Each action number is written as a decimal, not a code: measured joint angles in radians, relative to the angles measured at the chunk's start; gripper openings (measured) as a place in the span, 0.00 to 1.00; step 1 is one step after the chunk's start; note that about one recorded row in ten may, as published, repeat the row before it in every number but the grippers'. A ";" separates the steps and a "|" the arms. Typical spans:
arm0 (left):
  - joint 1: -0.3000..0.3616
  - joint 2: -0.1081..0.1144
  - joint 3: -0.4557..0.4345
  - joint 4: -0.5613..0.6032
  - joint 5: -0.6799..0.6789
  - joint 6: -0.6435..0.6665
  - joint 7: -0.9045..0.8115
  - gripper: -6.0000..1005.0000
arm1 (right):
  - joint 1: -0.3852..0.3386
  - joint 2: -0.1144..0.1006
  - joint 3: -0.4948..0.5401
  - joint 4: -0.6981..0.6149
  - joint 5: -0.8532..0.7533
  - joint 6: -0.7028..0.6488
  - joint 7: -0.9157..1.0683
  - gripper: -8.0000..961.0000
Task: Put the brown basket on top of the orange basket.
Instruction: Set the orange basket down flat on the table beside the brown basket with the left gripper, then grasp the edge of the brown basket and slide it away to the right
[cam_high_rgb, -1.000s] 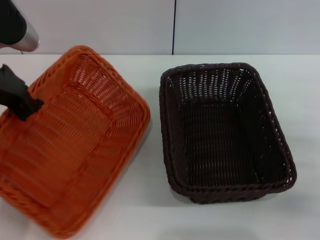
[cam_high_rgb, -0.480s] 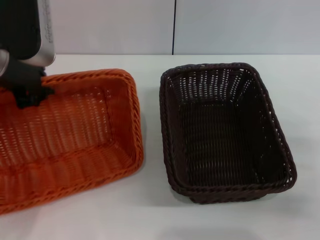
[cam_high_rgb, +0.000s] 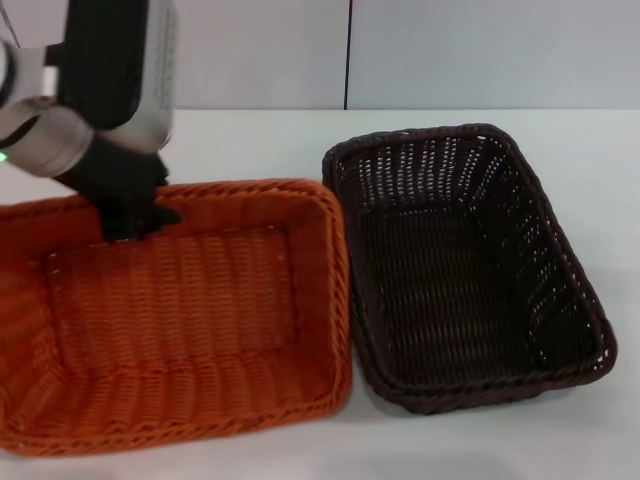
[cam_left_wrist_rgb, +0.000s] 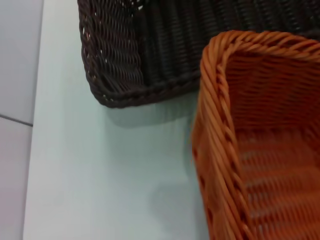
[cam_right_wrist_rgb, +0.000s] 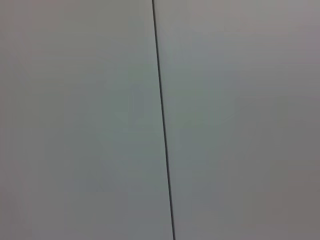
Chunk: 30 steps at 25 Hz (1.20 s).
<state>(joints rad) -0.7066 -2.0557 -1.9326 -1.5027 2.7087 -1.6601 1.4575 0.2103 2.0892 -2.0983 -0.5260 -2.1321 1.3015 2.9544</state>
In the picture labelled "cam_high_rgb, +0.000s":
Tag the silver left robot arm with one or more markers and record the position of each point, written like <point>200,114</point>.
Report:
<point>125,65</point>

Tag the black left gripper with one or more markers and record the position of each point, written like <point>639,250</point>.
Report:
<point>120,175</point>

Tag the orange woven plastic basket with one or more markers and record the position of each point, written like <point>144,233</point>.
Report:
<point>175,310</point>

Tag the dark brown woven basket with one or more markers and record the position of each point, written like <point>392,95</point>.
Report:
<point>460,280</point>

